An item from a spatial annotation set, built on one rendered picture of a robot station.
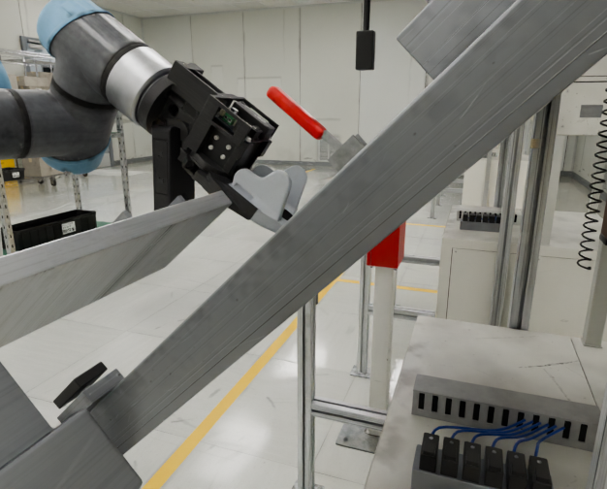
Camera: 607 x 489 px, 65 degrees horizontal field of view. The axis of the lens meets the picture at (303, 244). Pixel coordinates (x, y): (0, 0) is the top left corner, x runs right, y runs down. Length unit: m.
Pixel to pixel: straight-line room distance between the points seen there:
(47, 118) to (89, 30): 0.11
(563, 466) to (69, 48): 0.79
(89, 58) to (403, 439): 0.63
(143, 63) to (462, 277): 1.56
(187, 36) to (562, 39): 10.72
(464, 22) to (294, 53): 9.50
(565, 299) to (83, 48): 1.72
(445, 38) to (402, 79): 8.89
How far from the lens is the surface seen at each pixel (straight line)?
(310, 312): 1.22
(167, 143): 0.52
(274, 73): 10.00
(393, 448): 0.74
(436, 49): 0.39
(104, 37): 0.57
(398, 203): 0.36
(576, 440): 0.81
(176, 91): 0.52
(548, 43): 0.35
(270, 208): 0.47
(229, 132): 0.49
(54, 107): 0.61
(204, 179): 0.48
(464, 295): 1.93
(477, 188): 5.11
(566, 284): 1.93
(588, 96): 1.83
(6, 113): 0.59
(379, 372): 1.64
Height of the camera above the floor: 1.08
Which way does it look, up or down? 16 degrees down
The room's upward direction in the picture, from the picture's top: straight up
